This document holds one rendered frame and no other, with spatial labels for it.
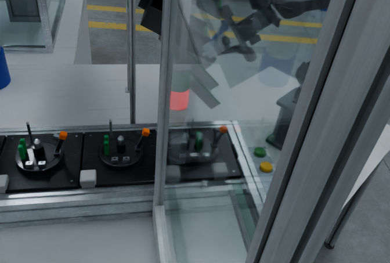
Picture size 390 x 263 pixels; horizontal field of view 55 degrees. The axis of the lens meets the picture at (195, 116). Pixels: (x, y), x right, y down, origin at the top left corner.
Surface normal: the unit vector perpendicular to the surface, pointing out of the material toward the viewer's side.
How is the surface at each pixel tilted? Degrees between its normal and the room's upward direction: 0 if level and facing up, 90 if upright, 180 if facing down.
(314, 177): 90
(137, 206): 90
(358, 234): 0
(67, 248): 0
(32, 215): 90
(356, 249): 0
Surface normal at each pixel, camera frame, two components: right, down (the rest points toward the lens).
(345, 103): 0.17, 0.62
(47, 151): 0.10, -0.78
